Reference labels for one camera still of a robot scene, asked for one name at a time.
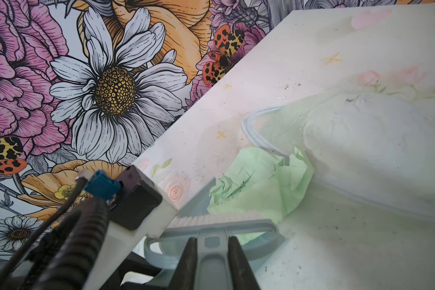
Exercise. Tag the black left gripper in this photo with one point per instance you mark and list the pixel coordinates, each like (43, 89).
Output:
(136, 264)

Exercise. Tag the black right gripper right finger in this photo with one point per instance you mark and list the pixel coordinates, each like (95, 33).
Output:
(241, 272)

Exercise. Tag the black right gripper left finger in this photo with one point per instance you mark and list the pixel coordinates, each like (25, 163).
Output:
(184, 275)

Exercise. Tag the grey-green hand brush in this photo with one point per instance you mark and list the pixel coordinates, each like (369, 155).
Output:
(258, 237)

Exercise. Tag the light green paper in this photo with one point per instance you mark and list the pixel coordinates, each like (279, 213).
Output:
(260, 181)

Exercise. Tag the grey-green plastic dustpan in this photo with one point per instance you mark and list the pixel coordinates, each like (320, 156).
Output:
(199, 203)

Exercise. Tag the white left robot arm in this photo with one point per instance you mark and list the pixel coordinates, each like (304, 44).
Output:
(116, 253)

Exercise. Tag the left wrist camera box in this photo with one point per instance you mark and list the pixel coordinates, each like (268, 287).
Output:
(134, 201)

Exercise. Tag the aluminium corner post left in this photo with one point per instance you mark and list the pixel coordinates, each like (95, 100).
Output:
(279, 10)

